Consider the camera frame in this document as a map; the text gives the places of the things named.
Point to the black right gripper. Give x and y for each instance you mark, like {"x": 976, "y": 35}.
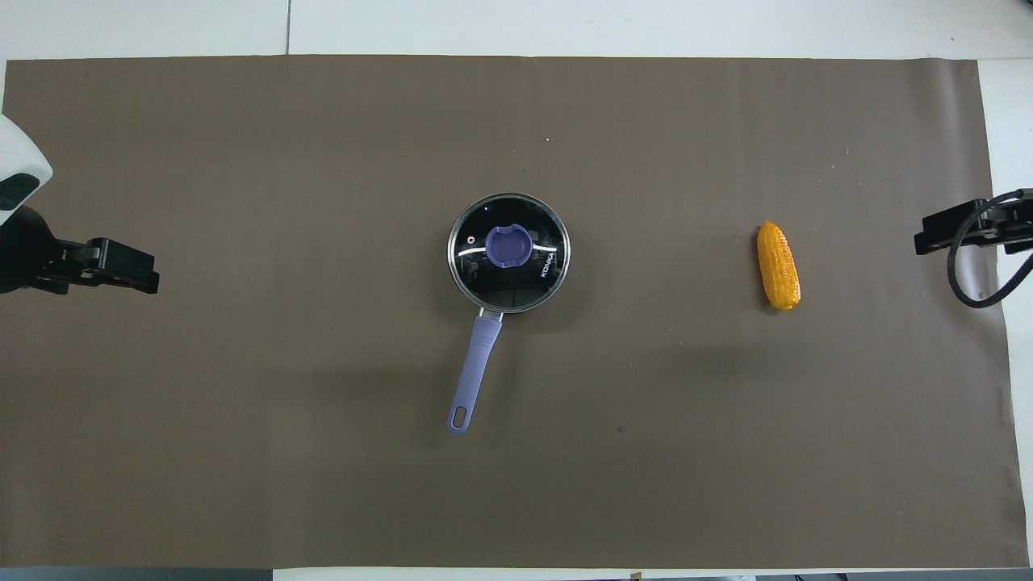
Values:
{"x": 1017, "y": 222}

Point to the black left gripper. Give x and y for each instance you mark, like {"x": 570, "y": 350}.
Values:
{"x": 32, "y": 258}

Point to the yellow toy corn cob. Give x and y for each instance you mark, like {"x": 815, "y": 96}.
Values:
{"x": 779, "y": 266}

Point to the glass lid with purple knob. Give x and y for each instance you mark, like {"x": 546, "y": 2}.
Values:
{"x": 524, "y": 274}

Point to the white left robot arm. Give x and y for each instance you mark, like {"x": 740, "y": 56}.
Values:
{"x": 16, "y": 153}

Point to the brown table mat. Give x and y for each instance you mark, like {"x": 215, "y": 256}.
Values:
{"x": 323, "y": 444}

